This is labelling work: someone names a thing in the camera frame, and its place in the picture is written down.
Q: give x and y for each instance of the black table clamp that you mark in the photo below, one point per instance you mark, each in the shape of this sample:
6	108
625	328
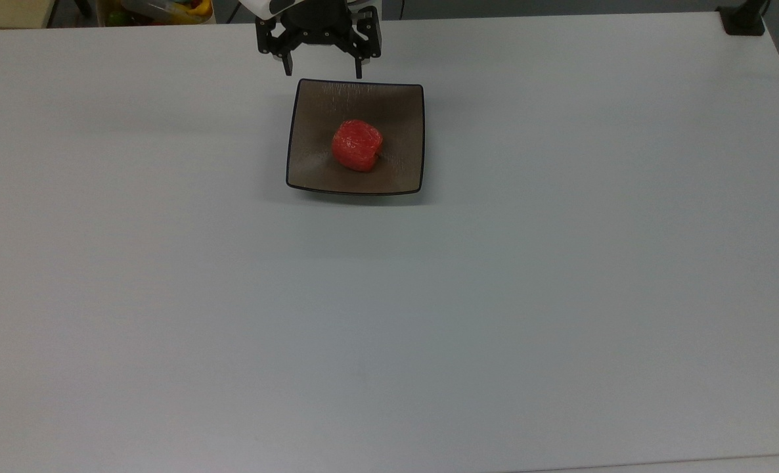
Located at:
744	20

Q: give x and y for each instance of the beige box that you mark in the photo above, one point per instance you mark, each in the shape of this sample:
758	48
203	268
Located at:
8	12

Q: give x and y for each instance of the clear bin of toy food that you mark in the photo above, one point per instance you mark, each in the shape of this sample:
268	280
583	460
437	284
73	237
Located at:
166	10

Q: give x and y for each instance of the square brown ceramic plate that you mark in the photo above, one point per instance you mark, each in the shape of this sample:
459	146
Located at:
317	157

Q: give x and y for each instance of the red apple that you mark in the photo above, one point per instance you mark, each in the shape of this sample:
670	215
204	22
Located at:
358	146

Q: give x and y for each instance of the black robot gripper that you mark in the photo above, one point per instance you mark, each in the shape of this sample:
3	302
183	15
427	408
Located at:
327	23

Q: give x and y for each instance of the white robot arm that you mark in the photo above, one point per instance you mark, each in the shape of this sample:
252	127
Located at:
258	5

